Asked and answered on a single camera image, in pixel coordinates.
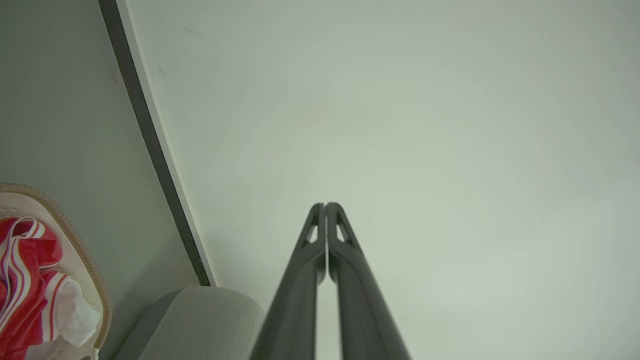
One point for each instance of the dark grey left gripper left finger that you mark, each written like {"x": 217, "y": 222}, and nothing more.
{"x": 292, "y": 310}

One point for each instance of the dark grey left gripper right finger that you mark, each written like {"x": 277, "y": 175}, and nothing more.
{"x": 365, "y": 310}

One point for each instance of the red object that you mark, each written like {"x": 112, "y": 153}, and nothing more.
{"x": 30, "y": 295}

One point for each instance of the grey fabric sofa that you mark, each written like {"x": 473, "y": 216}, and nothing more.
{"x": 200, "y": 325}

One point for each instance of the white cloth garment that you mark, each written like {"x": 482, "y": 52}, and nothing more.
{"x": 75, "y": 310}

